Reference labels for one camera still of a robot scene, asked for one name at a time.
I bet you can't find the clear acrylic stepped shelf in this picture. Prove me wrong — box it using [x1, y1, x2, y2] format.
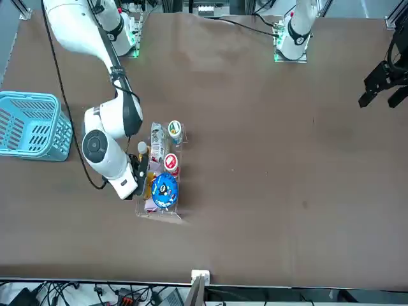
[134, 126, 189, 221]

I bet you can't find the white bear biscuit packet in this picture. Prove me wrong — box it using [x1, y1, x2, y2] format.
[149, 122, 166, 160]

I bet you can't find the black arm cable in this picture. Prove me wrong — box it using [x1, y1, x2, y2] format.
[40, 0, 108, 191]

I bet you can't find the light blue plastic basket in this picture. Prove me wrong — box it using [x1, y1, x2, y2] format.
[0, 91, 74, 163]

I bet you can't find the grey aluminium post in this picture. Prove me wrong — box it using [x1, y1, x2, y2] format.
[184, 275, 207, 306]

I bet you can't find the grey power adapter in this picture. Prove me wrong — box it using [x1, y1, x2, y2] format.
[159, 288, 184, 306]

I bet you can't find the black table cable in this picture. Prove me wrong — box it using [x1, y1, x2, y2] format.
[219, 17, 281, 38]

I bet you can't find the blue noodle cup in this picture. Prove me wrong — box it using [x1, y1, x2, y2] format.
[151, 173, 179, 208]

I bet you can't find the yellow juice bottle white cap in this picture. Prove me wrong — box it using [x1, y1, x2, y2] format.
[137, 142, 151, 162]

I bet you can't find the strawberry print snack packet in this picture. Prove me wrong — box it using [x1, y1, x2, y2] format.
[145, 157, 166, 214]

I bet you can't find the black power adapter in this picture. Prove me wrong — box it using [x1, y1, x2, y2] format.
[8, 288, 36, 306]

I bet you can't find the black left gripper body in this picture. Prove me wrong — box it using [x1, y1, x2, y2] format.
[364, 60, 408, 93]

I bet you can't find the green lid cup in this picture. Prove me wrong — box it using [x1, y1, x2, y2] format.
[168, 120, 184, 145]

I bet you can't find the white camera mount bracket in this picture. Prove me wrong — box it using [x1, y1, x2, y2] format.
[191, 270, 211, 284]

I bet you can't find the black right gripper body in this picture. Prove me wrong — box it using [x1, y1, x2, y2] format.
[126, 154, 141, 201]

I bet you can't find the red lid cup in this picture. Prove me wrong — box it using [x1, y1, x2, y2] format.
[163, 152, 180, 175]

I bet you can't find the red black plug block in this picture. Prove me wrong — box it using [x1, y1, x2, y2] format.
[116, 288, 141, 305]

